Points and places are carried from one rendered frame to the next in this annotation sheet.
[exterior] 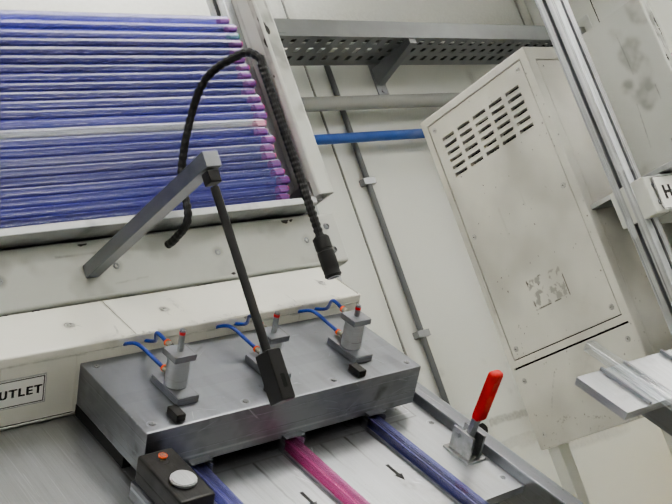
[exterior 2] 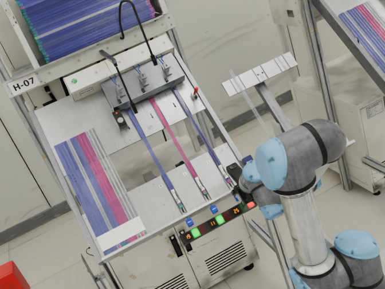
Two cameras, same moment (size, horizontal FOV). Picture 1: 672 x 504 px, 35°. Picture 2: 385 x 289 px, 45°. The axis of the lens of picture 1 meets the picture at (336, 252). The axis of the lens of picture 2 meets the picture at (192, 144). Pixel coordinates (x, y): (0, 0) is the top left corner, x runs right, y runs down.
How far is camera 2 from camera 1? 124 cm
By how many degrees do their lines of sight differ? 46
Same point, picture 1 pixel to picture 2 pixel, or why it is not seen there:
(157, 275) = (118, 47)
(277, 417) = (145, 95)
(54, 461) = (97, 106)
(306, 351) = (155, 71)
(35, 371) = (89, 87)
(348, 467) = (163, 104)
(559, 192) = not seen: outside the picture
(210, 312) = (131, 62)
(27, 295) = (86, 62)
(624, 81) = not seen: outside the picture
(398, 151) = not seen: outside the picture
